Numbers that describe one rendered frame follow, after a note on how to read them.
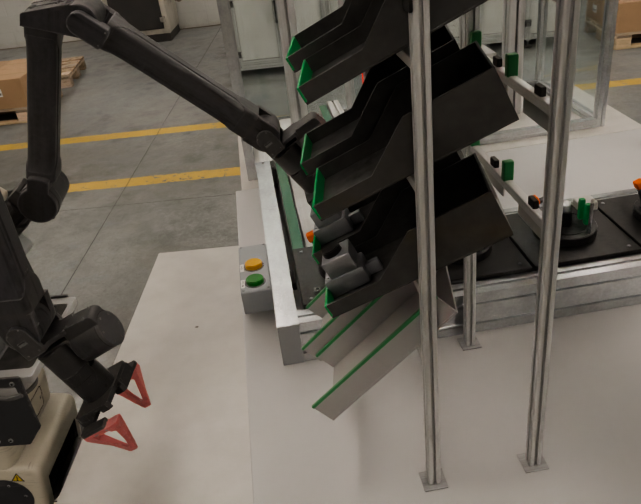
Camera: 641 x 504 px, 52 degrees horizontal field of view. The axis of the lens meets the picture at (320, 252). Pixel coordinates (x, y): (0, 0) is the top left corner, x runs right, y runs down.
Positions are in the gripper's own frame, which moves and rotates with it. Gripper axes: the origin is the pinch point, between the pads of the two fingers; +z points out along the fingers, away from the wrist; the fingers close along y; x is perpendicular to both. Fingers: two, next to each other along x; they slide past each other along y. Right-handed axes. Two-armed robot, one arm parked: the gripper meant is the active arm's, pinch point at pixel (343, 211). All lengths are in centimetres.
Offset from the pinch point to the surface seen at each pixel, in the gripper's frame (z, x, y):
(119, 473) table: -7, 55, -39
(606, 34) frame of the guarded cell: 51, -86, 82
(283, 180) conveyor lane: 7, 18, 58
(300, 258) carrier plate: 5.5, 16.5, 6.6
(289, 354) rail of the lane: 9.0, 25.8, -17.4
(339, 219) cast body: -13.2, -4.3, -28.3
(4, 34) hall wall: -119, 338, 853
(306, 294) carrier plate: 5.3, 16.7, -8.6
